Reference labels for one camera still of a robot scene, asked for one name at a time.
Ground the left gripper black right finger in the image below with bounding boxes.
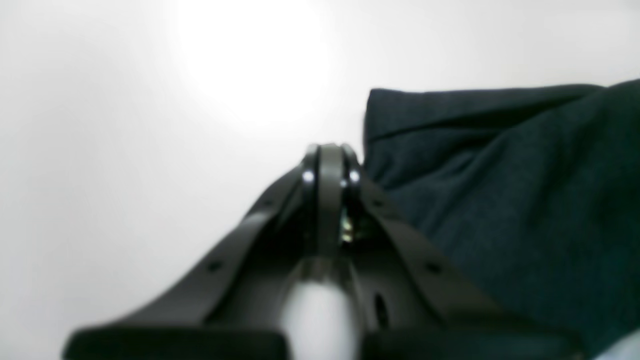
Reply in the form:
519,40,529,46
330,145,585,360

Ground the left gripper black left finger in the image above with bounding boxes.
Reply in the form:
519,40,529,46
62,145,322,360

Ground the black long-sleeve T-shirt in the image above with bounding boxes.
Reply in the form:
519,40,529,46
364,80,640,357

